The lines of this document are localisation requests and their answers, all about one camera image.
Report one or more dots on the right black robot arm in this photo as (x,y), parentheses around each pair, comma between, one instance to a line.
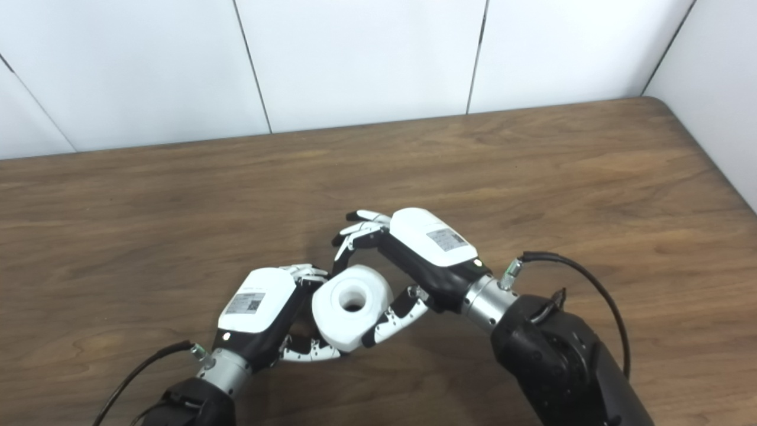
(556,361)

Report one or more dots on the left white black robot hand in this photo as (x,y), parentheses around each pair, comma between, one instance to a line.
(257,307)

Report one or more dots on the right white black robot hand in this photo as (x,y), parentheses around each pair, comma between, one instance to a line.
(432,248)

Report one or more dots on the round white plastic piece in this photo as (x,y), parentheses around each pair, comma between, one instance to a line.
(355,284)

